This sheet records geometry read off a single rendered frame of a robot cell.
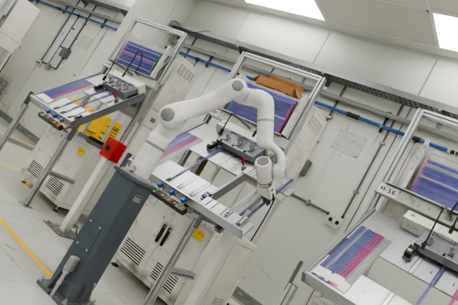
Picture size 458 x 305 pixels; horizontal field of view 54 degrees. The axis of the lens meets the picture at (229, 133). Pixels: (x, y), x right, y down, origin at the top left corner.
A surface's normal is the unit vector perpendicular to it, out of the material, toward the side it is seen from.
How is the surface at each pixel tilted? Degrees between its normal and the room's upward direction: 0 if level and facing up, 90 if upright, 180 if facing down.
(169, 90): 90
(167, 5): 90
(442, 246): 44
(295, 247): 90
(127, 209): 90
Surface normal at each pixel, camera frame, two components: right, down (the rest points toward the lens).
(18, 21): 0.73, 0.35
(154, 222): -0.48, -0.37
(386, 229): 0.02, -0.88
